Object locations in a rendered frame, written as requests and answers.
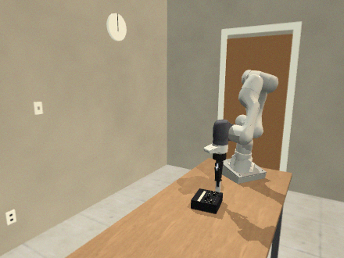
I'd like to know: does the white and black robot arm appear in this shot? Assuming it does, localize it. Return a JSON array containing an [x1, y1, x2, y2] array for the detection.
[[204, 70, 278, 173]]

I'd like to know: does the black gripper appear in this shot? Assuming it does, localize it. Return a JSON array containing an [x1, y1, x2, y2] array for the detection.
[[213, 153, 227, 192]]

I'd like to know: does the black lighting desk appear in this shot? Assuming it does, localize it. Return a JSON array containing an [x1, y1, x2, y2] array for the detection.
[[191, 188, 223, 214]]

